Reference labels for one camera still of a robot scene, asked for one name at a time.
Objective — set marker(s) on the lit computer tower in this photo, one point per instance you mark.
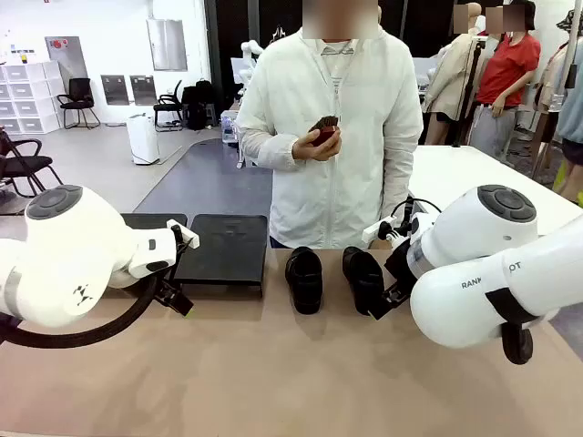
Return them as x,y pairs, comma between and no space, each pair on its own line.
229,127

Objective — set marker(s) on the silver garment rack pole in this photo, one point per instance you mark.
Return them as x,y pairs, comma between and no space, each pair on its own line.
569,54

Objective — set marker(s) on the mannequin in beige clothes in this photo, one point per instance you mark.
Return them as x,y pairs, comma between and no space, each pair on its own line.
551,82

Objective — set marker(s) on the yellow green object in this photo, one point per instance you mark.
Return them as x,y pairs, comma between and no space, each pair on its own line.
561,177

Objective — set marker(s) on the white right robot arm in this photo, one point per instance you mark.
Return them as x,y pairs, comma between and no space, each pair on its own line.
478,273

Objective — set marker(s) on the metal wall cabinet door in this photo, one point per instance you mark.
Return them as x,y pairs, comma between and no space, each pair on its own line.
166,45

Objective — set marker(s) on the person's right hand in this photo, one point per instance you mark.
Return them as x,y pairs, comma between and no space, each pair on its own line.
309,152

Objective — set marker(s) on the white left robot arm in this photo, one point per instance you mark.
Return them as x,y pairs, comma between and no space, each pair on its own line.
73,255

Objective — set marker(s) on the grey wall panel red button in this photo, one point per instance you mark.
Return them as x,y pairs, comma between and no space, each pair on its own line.
57,54

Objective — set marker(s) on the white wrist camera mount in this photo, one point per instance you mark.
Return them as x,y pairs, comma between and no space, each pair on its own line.
184,234
378,230

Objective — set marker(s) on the person's left forearm white sleeve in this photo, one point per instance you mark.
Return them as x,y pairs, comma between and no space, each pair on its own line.
401,191

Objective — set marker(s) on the black bags pile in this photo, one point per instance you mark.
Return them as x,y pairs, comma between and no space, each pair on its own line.
198,100

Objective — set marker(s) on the person in white jacket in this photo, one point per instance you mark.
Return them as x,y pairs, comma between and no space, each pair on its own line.
328,196

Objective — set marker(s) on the white desk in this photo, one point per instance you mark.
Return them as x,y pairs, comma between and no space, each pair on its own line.
455,173

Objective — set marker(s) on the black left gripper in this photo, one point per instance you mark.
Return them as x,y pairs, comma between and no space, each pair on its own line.
179,266

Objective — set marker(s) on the person's right forearm white sleeve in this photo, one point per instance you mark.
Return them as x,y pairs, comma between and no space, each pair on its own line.
268,148

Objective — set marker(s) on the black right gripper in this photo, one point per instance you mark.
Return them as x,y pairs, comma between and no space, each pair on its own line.
399,268

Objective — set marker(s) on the white air purifier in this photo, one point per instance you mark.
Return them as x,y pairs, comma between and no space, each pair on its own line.
143,139

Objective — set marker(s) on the grey metal wall panel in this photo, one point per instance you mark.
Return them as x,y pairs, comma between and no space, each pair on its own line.
143,90
114,90

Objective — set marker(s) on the black hat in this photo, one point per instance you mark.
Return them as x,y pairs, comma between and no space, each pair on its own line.
571,20

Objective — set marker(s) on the white drawer cabinet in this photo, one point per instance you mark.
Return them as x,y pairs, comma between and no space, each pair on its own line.
27,91

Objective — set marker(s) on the black leather loafer shoe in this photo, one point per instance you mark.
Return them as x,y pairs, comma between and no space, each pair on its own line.
362,277
304,282

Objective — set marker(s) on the person's left hand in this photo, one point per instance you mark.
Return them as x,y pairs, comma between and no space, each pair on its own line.
385,245

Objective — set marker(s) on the black office chair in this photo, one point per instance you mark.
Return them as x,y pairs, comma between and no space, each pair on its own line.
27,164
168,107
77,102

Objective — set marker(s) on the light blue garment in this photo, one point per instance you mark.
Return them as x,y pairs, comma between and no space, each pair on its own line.
575,114

